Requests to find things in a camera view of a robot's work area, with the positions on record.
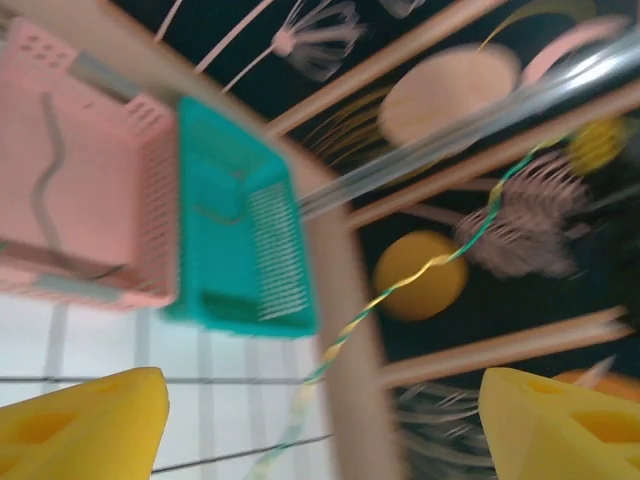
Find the aluminium frame post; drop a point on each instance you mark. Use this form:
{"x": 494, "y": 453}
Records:
{"x": 400, "y": 167}

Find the pink plastic basket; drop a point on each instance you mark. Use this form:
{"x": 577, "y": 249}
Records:
{"x": 100, "y": 175}

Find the teal plastic basket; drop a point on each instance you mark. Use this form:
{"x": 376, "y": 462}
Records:
{"x": 225, "y": 260}

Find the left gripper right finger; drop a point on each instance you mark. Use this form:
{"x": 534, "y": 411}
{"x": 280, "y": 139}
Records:
{"x": 550, "y": 440}

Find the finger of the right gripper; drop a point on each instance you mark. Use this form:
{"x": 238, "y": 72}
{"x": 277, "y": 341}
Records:
{"x": 612, "y": 145}
{"x": 585, "y": 150}

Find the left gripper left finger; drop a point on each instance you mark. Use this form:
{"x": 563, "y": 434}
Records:
{"x": 75, "y": 435}

